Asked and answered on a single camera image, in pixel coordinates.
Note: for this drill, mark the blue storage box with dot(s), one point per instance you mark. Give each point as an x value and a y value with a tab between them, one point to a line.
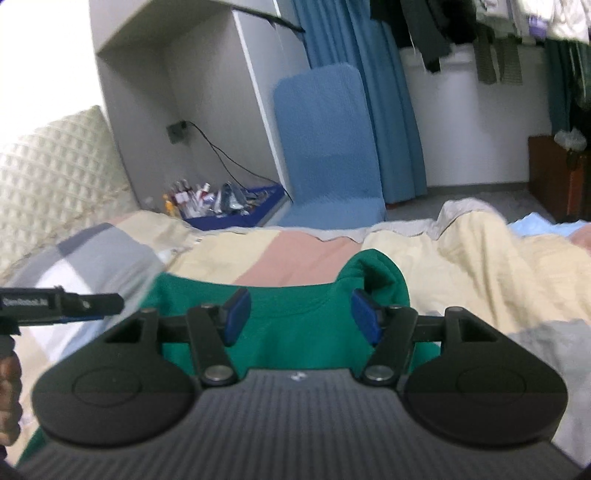
240	214

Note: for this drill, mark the group of small bottles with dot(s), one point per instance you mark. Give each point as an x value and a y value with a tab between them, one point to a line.
194	196

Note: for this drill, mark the black hanging garment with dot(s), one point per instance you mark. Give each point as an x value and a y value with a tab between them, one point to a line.
420	32

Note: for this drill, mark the person's left hand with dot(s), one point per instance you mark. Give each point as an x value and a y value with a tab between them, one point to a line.
9	397

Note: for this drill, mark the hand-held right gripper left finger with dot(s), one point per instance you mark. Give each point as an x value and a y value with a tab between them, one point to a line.
238	316

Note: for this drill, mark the beige quilted headboard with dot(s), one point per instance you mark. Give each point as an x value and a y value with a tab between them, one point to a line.
51	184

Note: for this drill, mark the grey fleece cloth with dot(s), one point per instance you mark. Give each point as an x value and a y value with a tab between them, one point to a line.
554	350

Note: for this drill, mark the clear plastic bag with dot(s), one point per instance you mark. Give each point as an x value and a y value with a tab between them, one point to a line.
570	139

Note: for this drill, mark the green hoodie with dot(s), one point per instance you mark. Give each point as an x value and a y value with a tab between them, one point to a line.
295	332

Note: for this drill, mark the dark green hanging garment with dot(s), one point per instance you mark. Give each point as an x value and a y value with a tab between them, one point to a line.
565	83

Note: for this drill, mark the wall socket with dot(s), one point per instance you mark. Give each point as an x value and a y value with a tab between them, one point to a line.
177	131

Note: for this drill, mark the white puffy jacket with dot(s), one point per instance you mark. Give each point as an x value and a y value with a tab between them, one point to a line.
554	18

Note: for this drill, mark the blue curtain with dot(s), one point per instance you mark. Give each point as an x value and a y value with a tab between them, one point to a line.
364	83

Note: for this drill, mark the blue floor chair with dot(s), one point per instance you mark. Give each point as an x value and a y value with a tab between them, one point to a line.
325	147

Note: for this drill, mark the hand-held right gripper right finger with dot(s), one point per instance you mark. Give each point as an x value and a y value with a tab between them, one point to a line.
366	319

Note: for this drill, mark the patchwork blanket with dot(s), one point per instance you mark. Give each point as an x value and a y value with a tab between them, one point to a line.
300	258

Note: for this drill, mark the green striped hanging garment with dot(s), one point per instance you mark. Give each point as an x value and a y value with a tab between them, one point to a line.
498	57

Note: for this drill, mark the brown wooden cabinet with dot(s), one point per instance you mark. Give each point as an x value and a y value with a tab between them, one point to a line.
556	180

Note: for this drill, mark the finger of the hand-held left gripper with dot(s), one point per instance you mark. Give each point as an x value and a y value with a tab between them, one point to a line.
94	304

